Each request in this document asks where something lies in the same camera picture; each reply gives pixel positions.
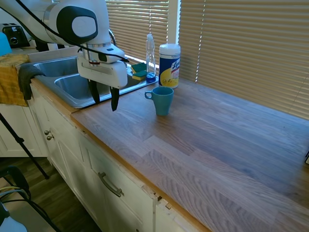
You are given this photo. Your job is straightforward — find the teal ceramic mug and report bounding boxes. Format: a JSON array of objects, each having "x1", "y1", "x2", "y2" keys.
[{"x1": 144, "y1": 87, "x2": 175, "y2": 116}]

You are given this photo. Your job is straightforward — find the clear dish soap bottle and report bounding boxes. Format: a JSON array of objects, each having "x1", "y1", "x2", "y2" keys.
[{"x1": 145, "y1": 33, "x2": 156, "y2": 84}]

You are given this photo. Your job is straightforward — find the stainless steel double sink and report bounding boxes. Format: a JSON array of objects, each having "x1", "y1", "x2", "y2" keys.
[{"x1": 32, "y1": 55, "x2": 159, "y2": 109}]

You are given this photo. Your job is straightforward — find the grey dish cloth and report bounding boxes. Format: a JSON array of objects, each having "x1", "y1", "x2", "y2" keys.
[{"x1": 18, "y1": 63, "x2": 47, "y2": 101}]

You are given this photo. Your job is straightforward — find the white window frame post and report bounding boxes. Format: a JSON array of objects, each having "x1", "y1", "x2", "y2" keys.
[{"x1": 168, "y1": 0, "x2": 182, "y2": 46}]

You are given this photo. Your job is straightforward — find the black tripod leg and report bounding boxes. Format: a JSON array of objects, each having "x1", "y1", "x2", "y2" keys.
[{"x1": 0, "y1": 112, "x2": 50, "y2": 180}]

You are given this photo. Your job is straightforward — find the chrome faucet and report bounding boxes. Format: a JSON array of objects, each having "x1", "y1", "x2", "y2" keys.
[{"x1": 108, "y1": 29, "x2": 117, "y2": 47}]

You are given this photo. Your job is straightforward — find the black toaster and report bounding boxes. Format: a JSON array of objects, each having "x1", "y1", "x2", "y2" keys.
[{"x1": 1, "y1": 23, "x2": 31, "y2": 48}]

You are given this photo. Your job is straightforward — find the large beige window blind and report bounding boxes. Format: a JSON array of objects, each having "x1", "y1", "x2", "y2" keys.
[{"x1": 179, "y1": 0, "x2": 309, "y2": 121}]

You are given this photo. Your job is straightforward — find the light blue plastic object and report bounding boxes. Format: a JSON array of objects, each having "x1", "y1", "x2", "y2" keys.
[{"x1": 0, "y1": 32, "x2": 13, "y2": 57}]

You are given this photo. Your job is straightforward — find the white kitchen cabinet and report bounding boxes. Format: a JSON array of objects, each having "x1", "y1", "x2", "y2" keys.
[{"x1": 0, "y1": 83, "x2": 194, "y2": 232}]

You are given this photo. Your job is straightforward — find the Lysol wipes canister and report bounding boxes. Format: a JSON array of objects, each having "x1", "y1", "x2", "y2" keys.
[{"x1": 158, "y1": 43, "x2": 182, "y2": 89}]

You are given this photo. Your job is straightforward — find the black container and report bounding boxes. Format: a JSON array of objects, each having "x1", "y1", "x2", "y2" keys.
[{"x1": 35, "y1": 39, "x2": 49, "y2": 52}]

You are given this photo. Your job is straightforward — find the pale wooden board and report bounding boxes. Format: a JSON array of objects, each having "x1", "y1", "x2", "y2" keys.
[{"x1": 28, "y1": 46, "x2": 81, "y2": 63}]

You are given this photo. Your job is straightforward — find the brushed metal drawer handle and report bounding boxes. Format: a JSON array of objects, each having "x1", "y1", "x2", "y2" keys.
[{"x1": 98, "y1": 172, "x2": 125, "y2": 198}]

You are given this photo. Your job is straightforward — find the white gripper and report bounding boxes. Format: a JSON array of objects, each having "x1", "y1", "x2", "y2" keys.
[{"x1": 77, "y1": 55, "x2": 128, "y2": 112}]

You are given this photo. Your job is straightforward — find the yellow patterned towel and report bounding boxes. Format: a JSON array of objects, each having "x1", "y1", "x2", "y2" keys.
[{"x1": 0, "y1": 54, "x2": 31, "y2": 107}]

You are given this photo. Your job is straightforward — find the yellow green sponge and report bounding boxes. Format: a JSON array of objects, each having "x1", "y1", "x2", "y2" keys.
[
  {"x1": 132, "y1": 70, "x2": 148, "y2": 82},
  {"x1": 131, "y1": 62, "x2": 147, "y2": 73}
]

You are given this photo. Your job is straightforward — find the narrow beige window blind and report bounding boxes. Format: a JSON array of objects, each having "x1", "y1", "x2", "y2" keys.
[{"x1": 105, "y1": 0, "x2": 170, "y2": 66}]

